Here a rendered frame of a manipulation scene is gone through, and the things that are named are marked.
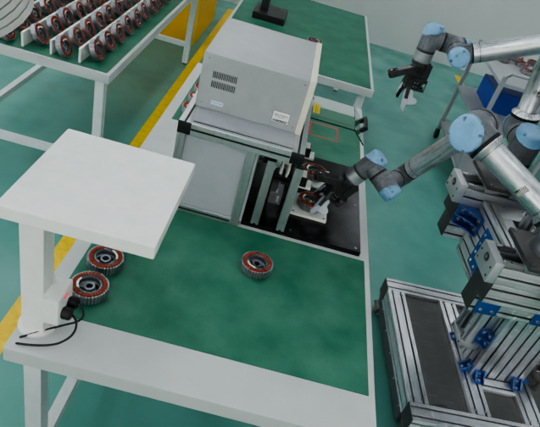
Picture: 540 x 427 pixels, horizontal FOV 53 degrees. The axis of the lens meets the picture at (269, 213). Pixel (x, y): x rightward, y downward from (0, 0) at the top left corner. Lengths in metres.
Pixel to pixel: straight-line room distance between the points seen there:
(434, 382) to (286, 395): 1.15
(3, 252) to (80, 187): 1.66
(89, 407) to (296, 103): 1.41
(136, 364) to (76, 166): 0.55
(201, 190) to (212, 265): 0.31
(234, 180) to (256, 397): 0.78
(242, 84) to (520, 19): 6.07
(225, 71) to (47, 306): 0.95
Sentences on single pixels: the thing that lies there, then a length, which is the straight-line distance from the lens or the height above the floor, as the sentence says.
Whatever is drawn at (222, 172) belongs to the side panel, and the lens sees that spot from 1.94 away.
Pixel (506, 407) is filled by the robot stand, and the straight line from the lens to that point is 2.73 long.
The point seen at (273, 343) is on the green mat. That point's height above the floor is 0.75.
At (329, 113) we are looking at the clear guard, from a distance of 2.33.
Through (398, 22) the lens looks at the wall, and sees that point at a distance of 7.45.
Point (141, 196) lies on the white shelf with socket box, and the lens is 1.32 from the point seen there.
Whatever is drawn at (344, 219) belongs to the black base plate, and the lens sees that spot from 2.23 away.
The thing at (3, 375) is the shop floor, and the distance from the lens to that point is 2.47.
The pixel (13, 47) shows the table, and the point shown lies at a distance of 3.17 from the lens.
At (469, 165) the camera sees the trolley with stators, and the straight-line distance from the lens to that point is 4.63.
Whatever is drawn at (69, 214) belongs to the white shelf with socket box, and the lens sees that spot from 1.25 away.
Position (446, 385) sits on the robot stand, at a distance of 2.63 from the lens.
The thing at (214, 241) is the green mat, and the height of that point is 0.75.
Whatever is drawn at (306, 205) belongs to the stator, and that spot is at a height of 0.81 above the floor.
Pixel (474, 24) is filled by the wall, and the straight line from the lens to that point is 7.60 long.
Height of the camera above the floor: 1.98
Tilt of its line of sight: 35 degrees down
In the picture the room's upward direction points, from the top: 17 degrees clockwise
